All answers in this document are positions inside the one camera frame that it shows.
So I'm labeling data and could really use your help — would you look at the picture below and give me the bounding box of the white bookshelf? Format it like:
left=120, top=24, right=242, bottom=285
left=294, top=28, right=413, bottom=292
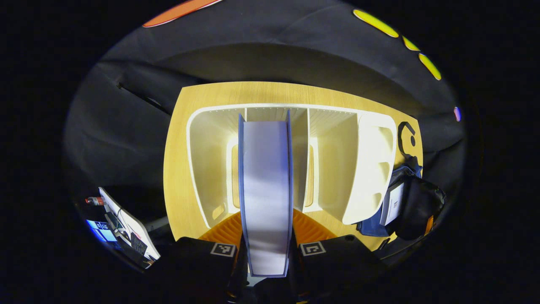
left=186, top=103, right=398, bottom=229

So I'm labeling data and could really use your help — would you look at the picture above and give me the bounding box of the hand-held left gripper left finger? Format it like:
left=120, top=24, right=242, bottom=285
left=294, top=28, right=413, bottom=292
left=169, top=211, right=247, bottom=304

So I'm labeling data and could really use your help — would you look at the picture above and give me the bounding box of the computer monitor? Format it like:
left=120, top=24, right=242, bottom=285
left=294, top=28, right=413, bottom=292
left=86, top=219, right=119, bottom=243

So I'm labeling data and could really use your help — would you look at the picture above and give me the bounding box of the white book blue cover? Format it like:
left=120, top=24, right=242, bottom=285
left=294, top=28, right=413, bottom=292
left=238, top=111, right=294, bottom=278

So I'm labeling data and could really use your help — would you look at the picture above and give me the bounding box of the black strap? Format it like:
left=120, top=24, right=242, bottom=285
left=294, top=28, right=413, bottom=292
left=397, top=122, right=418, bottom=157

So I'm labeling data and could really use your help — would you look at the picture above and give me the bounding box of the blue schoolbag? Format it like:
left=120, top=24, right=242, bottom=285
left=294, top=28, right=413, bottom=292
left=356, top=165, right=448, bottom=241

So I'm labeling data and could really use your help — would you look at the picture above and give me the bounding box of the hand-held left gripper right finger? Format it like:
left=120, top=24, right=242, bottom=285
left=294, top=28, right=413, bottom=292
left=291, top=208, right=389, bottom=302

